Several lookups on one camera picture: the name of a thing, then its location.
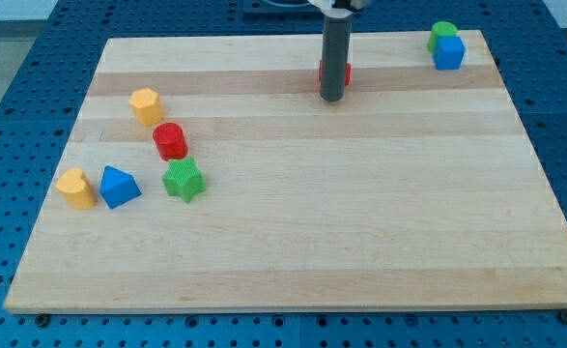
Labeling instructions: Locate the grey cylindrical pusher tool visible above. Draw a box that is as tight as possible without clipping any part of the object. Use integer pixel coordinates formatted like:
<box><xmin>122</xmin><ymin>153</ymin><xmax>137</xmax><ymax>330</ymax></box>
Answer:
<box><xmin>320</xmin><ymin>16</ymin><xmax>351</xmax><ymax>102</ymax></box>

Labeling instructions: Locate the red star block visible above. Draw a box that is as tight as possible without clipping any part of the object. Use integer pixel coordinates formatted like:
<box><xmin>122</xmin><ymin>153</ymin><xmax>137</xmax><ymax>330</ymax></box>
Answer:
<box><xmin>318</xmin><ymin>59</ymin><xmax>352</xmax><ymax>87</ymax></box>

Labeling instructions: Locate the blue cube block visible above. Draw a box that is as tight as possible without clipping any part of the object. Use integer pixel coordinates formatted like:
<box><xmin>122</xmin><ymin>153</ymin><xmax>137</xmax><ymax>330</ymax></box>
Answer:
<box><xmin>433</xmin><ymin>36</ymin><xmax>466</xmax><ymax>71</ymax></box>

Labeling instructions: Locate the green star block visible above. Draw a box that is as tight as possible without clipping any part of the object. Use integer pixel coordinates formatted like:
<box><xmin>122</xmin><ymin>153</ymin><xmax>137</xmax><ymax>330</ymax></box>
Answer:
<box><xmin>161</xmin><ymin>156</ymin><xmax>206</xmax><ymax>203</ymax></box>

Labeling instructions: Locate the green cylinder block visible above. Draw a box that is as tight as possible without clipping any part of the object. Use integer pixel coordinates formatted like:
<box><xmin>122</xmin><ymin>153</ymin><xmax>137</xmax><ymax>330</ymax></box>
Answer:
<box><xmin>427</xmin><ymin>20</ymin><xmax>458</xmax><ymax>53</ymax></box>

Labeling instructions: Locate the wooden board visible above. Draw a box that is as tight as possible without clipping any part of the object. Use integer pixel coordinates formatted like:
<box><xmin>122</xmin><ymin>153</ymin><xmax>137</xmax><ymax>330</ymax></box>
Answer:
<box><xmin>4</xmin><ymin>30</ymin><xmax>567</xmax><ymax>314</ymax></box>

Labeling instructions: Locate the red cylinder block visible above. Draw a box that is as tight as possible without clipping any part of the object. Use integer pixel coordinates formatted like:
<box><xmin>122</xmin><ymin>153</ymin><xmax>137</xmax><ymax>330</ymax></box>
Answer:
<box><xmin>153</xmin><ymin>123</ymin><xmax>188</xmax><ymax>160</ymax></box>

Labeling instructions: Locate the yellow hexagon block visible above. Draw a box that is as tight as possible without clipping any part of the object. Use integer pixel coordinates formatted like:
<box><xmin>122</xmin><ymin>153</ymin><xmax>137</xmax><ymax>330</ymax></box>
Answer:
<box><xmin>129</xmin><ymin>88</ymin><xmax>164</xmax><ymax>126</ymax></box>

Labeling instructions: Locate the blue triangle block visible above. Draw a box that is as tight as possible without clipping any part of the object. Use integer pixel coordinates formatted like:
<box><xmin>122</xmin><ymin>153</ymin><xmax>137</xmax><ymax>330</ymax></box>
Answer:
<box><xmin>99</xmin><ymin>165</ymin><xmax>142</xmax><ymax>209</ymax></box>

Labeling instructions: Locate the yellow heart block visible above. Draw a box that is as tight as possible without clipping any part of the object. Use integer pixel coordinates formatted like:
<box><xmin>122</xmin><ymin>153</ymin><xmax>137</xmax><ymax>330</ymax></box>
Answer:
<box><xmin>56</xmin><ymin>167</ymin><xmax>98</xmax><ymax>210</ymax></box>

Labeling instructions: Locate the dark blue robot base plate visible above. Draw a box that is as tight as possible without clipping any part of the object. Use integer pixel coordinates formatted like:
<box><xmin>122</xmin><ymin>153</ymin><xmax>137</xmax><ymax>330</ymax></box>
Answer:
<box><xmin>241</xmin><ymin>0</ymin><xmax>321</xmax><ymax>16</ymax></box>

